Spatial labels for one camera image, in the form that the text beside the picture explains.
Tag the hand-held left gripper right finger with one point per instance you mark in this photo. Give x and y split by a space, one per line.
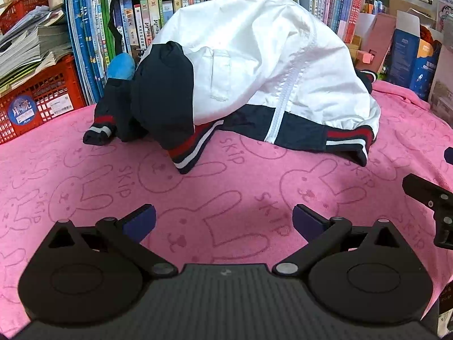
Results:
309 221

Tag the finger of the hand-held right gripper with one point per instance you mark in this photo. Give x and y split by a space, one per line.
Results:
448 156
421 189

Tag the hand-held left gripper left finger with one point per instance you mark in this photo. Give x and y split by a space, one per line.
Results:
139 221

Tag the white and navy jacket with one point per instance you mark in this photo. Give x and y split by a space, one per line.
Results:
247 60

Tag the pink rabbit print blanket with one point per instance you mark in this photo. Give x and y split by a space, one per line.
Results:
247 184

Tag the blue cardboard box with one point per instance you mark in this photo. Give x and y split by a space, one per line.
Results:
407 60

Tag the pink cardboard box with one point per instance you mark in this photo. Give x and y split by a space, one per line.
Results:
378 39

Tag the red plastic crate with sticker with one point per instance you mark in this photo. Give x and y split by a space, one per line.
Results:
70 92

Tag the blue plush ball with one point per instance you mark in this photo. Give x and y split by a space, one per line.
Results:
120 67

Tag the brown cardboard box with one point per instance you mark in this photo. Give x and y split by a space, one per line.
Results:
407 5

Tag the row of thin blue books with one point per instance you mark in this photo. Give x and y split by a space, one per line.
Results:
88 42

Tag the row of colourful upright books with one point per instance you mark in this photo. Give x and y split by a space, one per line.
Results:
336 3

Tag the row of assorted paperback books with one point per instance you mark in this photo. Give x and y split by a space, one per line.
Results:
148 17

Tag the stack of magazines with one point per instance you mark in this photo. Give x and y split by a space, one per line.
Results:
32 46

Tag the small red plastic crate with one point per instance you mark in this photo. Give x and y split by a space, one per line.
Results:
21 10

